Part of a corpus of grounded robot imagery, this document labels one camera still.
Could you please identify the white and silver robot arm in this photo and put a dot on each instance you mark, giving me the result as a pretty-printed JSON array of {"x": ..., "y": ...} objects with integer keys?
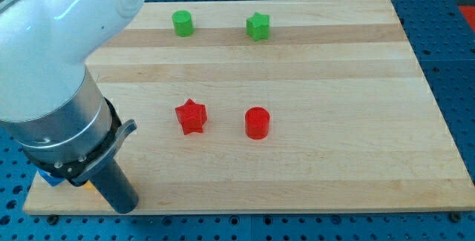
[{"x": 51, "y": 104}]

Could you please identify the blue block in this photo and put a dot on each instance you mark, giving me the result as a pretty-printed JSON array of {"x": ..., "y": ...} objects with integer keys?
[{"x": 51, "y": 180}]

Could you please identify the green cylinder block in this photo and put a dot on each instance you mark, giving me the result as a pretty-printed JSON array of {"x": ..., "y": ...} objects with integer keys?
[{"x": 183, "y": 24}]

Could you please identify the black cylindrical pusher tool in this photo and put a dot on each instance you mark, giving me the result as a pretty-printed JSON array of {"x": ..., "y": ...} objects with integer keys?
[{"x": 114, "y": 186}]

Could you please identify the green star block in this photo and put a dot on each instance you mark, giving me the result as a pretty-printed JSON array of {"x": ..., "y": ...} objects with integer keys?
[{"x": 258, "y": 26}]

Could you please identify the red star block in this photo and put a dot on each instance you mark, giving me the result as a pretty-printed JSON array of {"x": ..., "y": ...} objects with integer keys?
[{"x": 191, "y": 116}]

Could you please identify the red cylinder block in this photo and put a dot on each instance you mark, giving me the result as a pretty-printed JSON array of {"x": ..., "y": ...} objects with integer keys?
[{"x": 257, "y": 121}]

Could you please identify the wooden board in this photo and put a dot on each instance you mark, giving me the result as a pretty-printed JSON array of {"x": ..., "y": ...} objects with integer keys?
[{"x": 354, "y": 126}]

